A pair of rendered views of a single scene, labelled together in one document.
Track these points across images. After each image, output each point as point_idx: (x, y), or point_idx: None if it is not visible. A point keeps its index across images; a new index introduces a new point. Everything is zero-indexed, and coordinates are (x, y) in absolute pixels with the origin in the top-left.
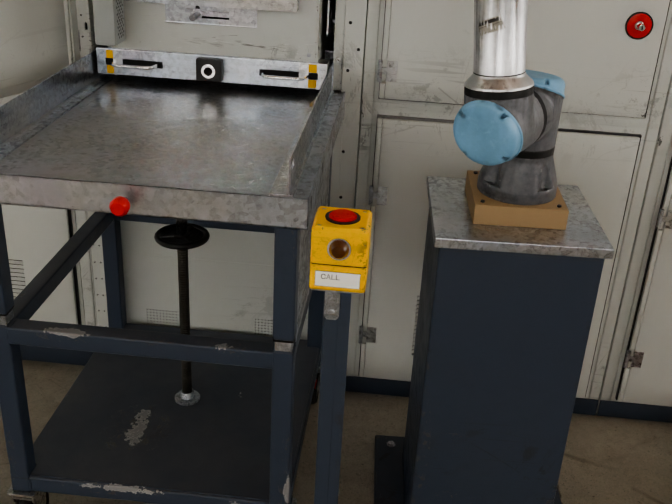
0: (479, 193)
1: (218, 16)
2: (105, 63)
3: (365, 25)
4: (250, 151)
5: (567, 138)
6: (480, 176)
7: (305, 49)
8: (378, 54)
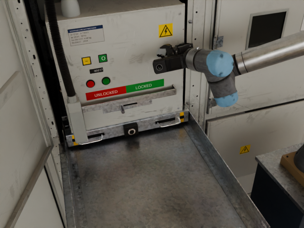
0: (303, 174)
1: None
2: (72, 141)
3: (200, 84)
4: (206, 197)
5: (287, 106)
6: (301, 165)
7: (176, 106)
8: (206, 95)
